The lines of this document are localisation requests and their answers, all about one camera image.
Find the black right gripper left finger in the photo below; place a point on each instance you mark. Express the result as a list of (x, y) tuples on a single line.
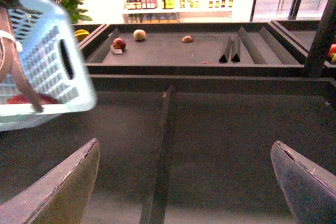
[(61, 195)]

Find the black bin divider bar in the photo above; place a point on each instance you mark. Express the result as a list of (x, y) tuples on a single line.
[(154, 205)]

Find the pale round fruit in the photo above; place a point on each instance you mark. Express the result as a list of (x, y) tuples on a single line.
[(139, 35)]

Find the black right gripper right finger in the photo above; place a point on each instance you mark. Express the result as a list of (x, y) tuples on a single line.
[(309, 189)]

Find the bottle shelf rack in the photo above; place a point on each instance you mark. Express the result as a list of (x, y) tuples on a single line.
[(176, 11)]

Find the light blue plastic basket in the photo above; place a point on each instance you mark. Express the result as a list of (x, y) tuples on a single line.
[(52, 63)]

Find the dark red mango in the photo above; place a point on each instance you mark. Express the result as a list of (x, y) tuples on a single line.
[(21, 99)]

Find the brown fruit on tray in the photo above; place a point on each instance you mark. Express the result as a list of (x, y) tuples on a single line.
[(187, 39)]

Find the dark red fruit on tray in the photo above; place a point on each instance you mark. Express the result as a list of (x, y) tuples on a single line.
[(119, 43)]

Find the neighbouring dark produce stand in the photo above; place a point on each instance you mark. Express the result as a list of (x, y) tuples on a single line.
[(264, 50)]

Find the black triangular divider left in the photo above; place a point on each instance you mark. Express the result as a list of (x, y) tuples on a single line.
[(225, 52)]

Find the black triangular divider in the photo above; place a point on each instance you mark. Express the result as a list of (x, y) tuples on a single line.
[(225, 52), (235, 51)]

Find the dark wooden produce stand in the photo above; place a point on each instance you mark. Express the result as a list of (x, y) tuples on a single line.
[(221, 170)]

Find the black triangular divider right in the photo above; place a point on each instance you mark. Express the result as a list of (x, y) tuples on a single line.
[(235, 51)]

